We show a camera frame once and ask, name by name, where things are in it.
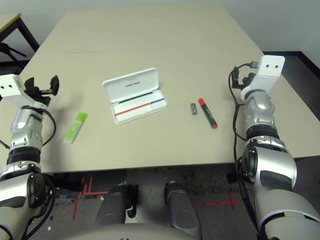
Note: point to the grey left robot leg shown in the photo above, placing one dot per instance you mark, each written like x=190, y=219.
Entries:
x=112, y=207

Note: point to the black table base bar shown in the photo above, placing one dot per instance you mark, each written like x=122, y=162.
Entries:
x=232, y=175
x=67, y=180

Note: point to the green white highlighter pen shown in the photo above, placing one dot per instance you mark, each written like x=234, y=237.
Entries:
x=76, y=126

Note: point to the small grey eraser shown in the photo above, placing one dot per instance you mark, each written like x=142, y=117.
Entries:
x=193, y=109

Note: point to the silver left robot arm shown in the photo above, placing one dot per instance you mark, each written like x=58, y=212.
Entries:
x=25, y=125

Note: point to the white Unitree pencil case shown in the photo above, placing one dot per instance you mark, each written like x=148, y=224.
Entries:
x=135, y=82

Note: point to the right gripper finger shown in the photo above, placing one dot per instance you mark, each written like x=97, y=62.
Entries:
x=235, y=76

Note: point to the grey robot torso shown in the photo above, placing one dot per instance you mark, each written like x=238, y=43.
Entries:
x=130, y=233

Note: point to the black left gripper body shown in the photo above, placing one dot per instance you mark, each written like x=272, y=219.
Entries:
x=37, y=95

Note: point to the grey crumpled floor debris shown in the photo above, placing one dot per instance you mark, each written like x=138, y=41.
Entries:
x=63, y=200

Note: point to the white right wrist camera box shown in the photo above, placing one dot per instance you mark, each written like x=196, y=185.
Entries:
x=270, y=67

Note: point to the black framed side table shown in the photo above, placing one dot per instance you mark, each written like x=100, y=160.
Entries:
x=22, y=27

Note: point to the black tripod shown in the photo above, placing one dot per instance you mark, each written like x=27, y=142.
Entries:
x=10, y=51

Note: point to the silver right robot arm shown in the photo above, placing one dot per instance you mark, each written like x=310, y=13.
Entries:
x=262, y=112

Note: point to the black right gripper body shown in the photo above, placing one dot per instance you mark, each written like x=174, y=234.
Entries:
x=246, y=79

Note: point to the red black marker pen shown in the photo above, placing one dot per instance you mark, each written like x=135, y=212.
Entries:
x=207, y=113

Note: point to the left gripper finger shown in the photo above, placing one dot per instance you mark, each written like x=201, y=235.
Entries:
x=29, y=83
x=55, y=85

